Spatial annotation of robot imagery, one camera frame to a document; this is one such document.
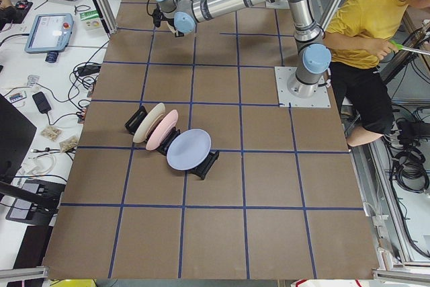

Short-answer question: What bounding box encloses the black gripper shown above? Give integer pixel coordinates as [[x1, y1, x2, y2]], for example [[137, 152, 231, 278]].
[[161, 11, 183, 37]]

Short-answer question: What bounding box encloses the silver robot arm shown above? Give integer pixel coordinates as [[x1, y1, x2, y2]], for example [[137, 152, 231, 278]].
[[149, 0, 331, 98]]

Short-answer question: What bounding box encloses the cream plate in rack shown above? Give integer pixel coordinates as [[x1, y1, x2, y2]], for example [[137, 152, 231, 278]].
[[132, 102, 165, 143]]

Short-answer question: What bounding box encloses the pink plate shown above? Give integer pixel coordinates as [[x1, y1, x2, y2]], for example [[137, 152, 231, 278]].
[[145, 110, 179, 151]]

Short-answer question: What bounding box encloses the green white box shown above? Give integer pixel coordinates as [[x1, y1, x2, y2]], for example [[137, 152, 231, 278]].
[[79, 10, 102, 30]]

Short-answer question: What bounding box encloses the black dish rack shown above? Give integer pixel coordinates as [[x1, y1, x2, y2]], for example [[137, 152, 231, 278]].
[[124, 106, 219, 180]]

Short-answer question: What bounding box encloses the light blue plate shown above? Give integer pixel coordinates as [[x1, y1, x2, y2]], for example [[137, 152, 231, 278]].
[[167, 129, 212, 171]]

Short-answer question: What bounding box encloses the near blue teach pendant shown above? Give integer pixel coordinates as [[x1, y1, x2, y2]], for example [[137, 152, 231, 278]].
[[24, 13, 74, 54]]

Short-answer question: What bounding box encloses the black phone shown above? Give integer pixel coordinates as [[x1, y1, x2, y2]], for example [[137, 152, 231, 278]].
[[32, 91, 52, 114]]

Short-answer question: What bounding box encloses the person in yellow shirt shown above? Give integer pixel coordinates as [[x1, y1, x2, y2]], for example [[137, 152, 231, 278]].
[[324, 0, 429, 147]]

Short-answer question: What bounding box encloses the black monitor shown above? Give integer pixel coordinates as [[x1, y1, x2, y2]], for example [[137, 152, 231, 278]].
[[0, 96, 37, 183]]

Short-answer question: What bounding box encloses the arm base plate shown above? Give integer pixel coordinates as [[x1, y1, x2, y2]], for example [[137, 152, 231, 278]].
[[265, 0, 290, 9], [274, 67, 331, 109]]

